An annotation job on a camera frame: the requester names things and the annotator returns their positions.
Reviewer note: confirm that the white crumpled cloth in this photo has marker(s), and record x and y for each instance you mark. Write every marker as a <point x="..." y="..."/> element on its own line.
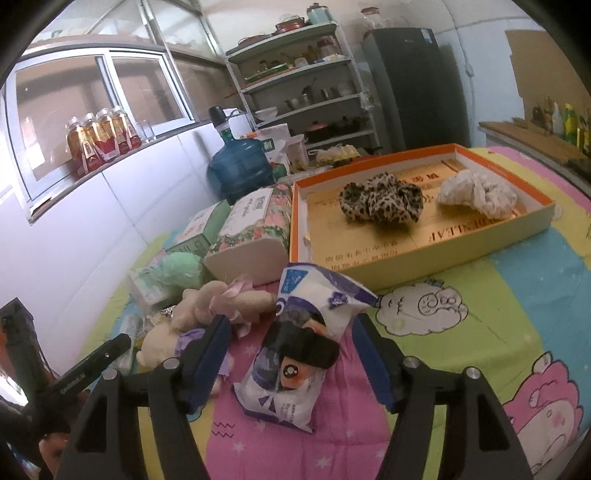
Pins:
<point x="475" y="194"/>

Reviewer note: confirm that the printed cartoon blanket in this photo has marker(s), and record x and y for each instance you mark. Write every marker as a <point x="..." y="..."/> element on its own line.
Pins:
<point x="485" y="286"/>

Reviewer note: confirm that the plush bear purple dress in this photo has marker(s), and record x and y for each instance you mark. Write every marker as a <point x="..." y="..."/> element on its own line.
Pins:
<point x="157" y="344"/>

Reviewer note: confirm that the plush rabbit pink dress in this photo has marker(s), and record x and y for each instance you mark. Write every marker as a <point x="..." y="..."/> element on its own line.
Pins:
<point x="198" y="304"/>

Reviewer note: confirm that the black orange soft toy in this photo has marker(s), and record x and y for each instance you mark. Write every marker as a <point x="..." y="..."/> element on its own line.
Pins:
<point x="304" y="344"/>

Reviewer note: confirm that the white plastic bottle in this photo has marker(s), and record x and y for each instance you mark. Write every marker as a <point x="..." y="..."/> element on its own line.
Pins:
<point x="558" y="119"/>

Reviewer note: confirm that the white box green label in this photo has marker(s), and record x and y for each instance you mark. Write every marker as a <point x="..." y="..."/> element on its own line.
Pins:
<point x="277" y="138"/>

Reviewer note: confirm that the floral tissue pack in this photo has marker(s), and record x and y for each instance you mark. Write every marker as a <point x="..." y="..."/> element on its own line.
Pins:
<point x="249" y="230"/>

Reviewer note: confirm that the grey refrigerator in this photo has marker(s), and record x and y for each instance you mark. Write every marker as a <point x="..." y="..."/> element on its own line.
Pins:
<point x="415" y="92"/>

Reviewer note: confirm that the tray of yellow food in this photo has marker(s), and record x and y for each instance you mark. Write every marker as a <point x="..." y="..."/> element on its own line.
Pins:
<point x="337" y="154"/>

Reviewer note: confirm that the large glass jar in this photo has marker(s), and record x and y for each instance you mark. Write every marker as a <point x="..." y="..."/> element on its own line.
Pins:
<point x="376" y="19"/>

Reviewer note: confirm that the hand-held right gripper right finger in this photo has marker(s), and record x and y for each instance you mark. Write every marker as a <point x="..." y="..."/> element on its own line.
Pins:
<point x="369" y="355"/>

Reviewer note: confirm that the yellow green bottle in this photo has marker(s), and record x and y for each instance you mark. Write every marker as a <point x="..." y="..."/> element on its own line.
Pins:
<point x="570" y="123"/>

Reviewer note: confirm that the sliding window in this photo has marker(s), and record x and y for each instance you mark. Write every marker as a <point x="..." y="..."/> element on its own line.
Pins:
<point x="51" y="101"/>

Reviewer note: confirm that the white bowl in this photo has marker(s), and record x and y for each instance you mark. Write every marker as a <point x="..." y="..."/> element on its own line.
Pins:
<point x="267" y="113"/>

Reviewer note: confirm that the green tissue box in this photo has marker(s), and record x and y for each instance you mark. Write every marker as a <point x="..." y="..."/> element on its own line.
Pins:
<point x="203" y="226"/>

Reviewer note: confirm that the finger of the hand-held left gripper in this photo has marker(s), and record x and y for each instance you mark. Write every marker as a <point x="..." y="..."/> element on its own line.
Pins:
<point x="111" y="353"/>

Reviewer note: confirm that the red pot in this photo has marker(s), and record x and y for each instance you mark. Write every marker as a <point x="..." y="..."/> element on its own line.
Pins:
<point x="291" y="24"/>

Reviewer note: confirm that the orange cardboard box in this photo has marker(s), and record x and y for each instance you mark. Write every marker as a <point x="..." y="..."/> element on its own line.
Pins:
<point x="369" y="258"/>

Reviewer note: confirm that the cardboard sheet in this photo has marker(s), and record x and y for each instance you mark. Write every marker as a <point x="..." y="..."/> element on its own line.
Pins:
<point x="545" y="64"/>

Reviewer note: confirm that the drinking glass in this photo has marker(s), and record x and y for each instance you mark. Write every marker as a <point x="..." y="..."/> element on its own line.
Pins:
<point x="147" y="130"/>

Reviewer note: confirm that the metal shelf rack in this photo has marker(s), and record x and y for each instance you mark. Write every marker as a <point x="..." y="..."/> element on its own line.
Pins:
<point x="300" y="71"/>

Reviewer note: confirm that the leopard print cloth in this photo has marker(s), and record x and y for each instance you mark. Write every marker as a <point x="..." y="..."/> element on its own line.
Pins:
<point x="378" y="201"/>

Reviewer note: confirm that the wooden counter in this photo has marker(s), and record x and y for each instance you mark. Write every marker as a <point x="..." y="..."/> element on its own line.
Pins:
<point x="521" y="134"/>

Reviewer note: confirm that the teal jar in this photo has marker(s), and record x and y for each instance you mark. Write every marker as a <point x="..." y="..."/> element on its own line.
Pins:
<point x="319" y="14"/>

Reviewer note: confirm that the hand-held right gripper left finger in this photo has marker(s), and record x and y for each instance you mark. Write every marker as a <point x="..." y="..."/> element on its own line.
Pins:
<point x="212" y="350"/>

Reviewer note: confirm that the blue water jug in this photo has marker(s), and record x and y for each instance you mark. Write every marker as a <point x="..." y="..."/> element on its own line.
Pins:
<point x="240" y="161"/>

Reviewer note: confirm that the white mint tissue packet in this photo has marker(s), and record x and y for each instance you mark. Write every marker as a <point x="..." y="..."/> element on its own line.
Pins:
<point x="147" y="288"/>

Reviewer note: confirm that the pack of red drink bottles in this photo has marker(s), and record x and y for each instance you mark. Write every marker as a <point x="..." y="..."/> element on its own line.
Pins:
<point x="99" y="138"/>

